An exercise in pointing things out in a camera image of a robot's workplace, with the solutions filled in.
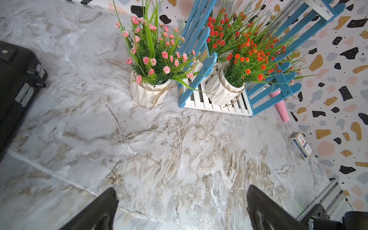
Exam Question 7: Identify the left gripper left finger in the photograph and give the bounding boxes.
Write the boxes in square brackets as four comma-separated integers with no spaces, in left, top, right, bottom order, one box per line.
[60,187,119,230]

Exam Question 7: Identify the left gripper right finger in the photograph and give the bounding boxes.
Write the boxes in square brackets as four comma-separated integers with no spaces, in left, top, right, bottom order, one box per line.
[246,185,307,230]

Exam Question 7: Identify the blue white two-tier rack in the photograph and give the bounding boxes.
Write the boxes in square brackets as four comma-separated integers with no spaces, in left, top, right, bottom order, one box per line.
[178,1,346,117]

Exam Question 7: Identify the orange flower pot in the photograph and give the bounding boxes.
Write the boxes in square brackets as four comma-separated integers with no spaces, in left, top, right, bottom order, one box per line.
[205,17,317,107]

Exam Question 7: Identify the red flower pot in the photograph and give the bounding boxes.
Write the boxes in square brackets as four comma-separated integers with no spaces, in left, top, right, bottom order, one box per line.
[205,1,253,70]

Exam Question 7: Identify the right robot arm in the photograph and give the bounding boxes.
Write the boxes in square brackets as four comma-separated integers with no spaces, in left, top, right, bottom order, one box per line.
[301,204,368,230]

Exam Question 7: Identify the small card box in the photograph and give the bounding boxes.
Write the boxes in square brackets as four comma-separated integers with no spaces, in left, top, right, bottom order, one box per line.
[291,132,313,158]

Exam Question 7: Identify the pink toy microphone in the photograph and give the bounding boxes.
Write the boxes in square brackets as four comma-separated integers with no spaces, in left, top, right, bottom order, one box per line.
[271,90,290,122]

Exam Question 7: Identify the black case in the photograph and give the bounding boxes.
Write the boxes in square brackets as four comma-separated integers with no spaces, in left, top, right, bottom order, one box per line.
[1,41,48,160]

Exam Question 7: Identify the pink flower pot middle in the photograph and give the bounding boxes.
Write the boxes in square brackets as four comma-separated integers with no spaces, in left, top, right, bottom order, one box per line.
[116,1,203,109]

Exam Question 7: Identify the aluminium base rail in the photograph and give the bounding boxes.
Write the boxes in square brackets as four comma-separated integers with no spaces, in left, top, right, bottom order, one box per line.
[296,178,354,222]

